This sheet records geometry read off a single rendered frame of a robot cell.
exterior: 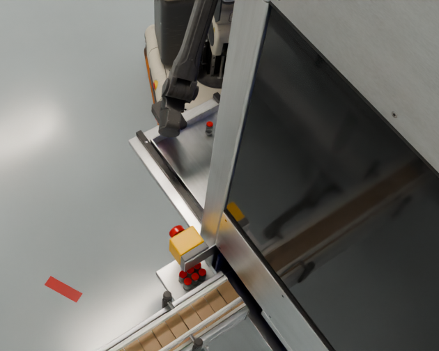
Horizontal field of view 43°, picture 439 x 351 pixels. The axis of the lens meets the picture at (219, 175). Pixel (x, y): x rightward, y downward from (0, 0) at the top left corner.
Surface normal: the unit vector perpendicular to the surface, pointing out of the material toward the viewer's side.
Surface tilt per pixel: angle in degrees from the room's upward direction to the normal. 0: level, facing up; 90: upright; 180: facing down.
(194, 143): 0
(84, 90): 0
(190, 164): 0
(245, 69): 90
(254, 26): 90
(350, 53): 90
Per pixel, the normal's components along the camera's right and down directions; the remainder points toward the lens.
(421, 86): -0.82, 0.46
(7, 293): 0.09, -0.50
